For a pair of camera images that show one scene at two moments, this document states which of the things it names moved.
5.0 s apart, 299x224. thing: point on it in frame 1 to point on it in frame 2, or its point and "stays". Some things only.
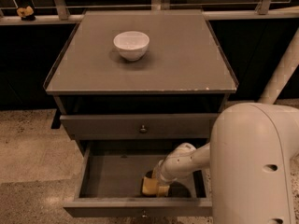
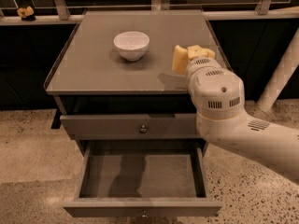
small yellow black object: [26, 14] stays
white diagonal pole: [283, 73] stays
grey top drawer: [140, 125] stays
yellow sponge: [149, 187] to [179, 60]
